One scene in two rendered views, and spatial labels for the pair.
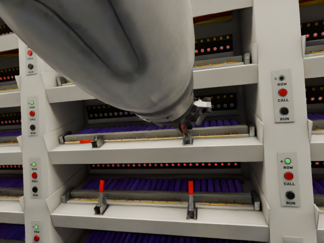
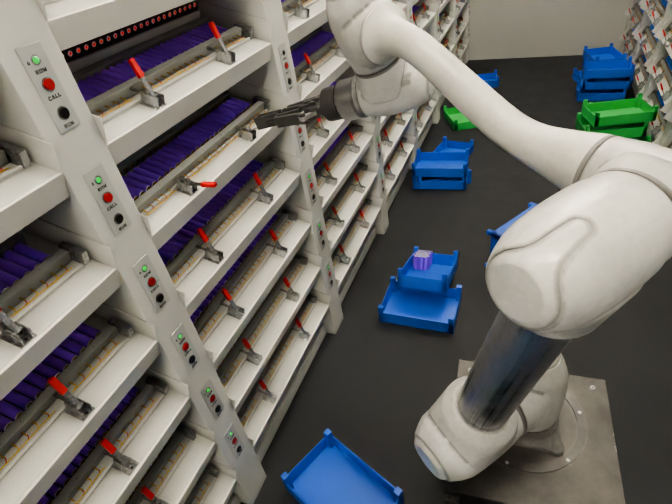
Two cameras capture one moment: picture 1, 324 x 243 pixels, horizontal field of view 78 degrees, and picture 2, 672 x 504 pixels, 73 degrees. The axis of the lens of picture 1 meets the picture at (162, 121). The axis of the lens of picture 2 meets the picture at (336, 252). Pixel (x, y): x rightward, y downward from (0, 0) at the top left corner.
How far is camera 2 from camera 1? 1.09 m
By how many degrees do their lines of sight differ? 80
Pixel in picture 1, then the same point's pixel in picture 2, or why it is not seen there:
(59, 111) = not seen: hidden behind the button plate
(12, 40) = not seen: outside the picture
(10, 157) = (98, 294)
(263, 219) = (292, 171)
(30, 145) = (125, 248)
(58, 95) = (125, 146)
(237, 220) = (286, 182)
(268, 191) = (295, 148)
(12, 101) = (47, 202)
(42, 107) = (117, 177)
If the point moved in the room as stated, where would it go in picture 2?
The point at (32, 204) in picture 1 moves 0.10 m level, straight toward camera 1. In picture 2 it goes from (163, 318) to (210, 299)
